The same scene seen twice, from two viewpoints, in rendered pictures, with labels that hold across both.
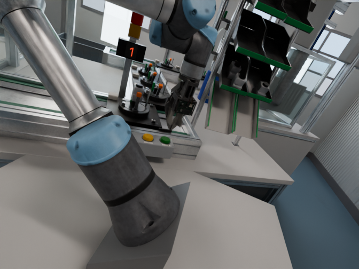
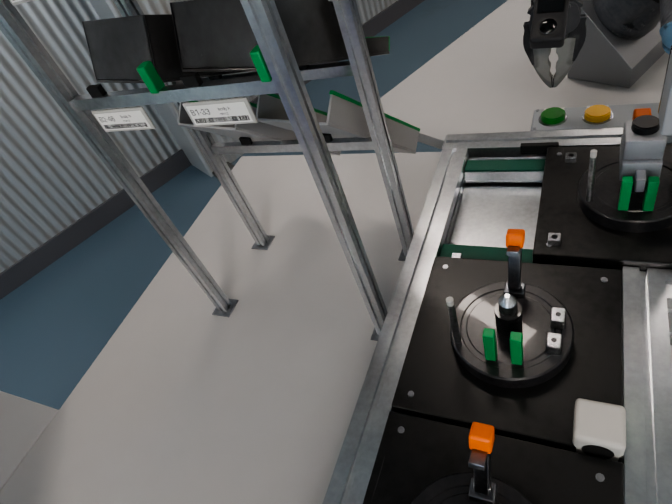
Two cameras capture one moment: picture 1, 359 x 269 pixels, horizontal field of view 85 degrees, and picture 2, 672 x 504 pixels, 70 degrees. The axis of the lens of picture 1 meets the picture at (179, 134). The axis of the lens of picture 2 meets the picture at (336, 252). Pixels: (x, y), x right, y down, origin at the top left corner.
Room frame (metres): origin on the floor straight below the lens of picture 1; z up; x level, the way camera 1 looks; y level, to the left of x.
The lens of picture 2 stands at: (1.40, 0.41, 1.51)
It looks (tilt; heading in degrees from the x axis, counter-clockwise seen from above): 44 degrees down; 241
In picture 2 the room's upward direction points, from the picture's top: 23 degrees counter-clockwise
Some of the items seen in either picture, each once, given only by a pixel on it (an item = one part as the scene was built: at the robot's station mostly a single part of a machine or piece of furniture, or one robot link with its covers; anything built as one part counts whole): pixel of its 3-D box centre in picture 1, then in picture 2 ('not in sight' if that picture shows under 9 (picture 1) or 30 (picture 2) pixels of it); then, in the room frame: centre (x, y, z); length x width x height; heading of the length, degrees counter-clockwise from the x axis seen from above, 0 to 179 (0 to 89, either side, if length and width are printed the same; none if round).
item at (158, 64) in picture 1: (168, 62); not in sight; (2.22, 0.40, 1.01); 0.24 x 0.24 x 0.13; 24
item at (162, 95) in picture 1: (156, 89); (508, 316); (1.11, 0.22, 1.01); 0.24 x 0.24 x 0.13; 24
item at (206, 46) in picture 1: (200, 45); not in sight; (0.66, 0.04, 1.33); 0.09 x 0.08 x 0.11; 118
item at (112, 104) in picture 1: (133, 111); (631, 201); (0.83, 0.24, 0.96); 0.24 x 0.24 x 0.02; 24
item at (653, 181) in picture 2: not in sight; (650, 194); (0.86, 0.27, 1.01); 0.01 x 0.01 x 0.05; 24
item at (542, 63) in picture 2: (178, 121); (544, 57); (0.66, 0.02, 1.07); 0.06 x 0.03 x 0.09; 23
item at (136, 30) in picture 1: (134, 30); not in sight; (0.91, 0.34, 1.28); 0.05 x 0.05 x 0.05
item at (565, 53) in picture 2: (170, 120); (564, 55); (0.65, 0.05, 1.07); 0.06 x 0.03 x 0.09; 23
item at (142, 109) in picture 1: (134, 108); (633, 191); (0.83, 0.24, 0.98); 0.14 x 0.14 x 0.02
